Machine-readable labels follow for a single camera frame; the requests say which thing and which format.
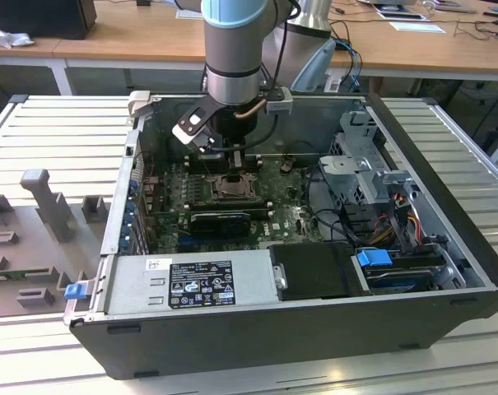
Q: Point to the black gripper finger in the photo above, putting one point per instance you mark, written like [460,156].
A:
[234,158]

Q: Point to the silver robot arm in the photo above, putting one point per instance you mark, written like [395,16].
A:
[232,49]

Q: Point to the RAM slot white latches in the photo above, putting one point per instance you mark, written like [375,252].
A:
[252,165]
[252,156]
[261,214]
[232,203]

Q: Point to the CPU socket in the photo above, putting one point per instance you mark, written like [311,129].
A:
[217,198]

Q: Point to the coin cell battery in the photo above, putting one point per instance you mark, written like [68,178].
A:
[286,165]

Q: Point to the black graphics card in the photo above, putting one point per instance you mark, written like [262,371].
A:
[220,225]

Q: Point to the green motherboard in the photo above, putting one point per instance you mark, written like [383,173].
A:
[289,205]

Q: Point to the pale grey case latch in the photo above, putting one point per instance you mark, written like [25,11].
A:
[139,103]

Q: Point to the pale blue teach pendant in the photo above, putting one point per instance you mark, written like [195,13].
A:
[314,70]

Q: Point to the blue card retainer clip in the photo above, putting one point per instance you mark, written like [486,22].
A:
[132,184]
[129,214]
[126,238]

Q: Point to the metal drive cage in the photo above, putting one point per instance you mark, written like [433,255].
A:
[343,168]

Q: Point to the white barcode label box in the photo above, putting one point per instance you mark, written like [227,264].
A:
[333,84]

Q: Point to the white paper sheet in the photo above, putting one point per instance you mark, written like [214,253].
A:
[189,13]
[417,26]

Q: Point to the black plastic shroud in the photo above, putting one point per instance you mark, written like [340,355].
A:
[314,271]

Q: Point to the grey power supply unit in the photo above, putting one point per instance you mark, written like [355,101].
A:
[129,288]

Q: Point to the blue disk carrier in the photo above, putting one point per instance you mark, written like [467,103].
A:
[372,259]

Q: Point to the dark open PC case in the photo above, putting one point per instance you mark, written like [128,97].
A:
[232,341]

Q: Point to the dark printed booklet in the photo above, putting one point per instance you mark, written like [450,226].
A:
[401,15]

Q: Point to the hard disk drive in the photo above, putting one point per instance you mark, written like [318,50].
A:
[401,280]

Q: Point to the blue release latch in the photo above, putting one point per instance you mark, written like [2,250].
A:
[75,291]

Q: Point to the grey parts rack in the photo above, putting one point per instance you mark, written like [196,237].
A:
[34,247]

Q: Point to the black computer tower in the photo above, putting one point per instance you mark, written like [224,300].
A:
[38,16]

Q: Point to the crumpled white paper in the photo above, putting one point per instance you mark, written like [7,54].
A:
[10,39]

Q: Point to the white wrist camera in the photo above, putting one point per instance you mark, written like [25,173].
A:
[184,133]

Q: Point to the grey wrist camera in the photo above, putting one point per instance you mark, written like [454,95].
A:
[279,105]

